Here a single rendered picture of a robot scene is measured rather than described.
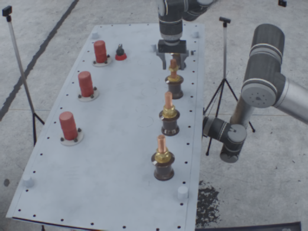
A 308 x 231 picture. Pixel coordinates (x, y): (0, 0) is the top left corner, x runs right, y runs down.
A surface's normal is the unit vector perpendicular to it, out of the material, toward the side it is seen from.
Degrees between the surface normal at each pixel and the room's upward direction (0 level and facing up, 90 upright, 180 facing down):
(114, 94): 0
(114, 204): 0
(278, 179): 0
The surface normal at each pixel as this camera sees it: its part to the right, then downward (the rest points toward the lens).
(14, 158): -0.07, -0.78
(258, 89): -0.37, 0.71
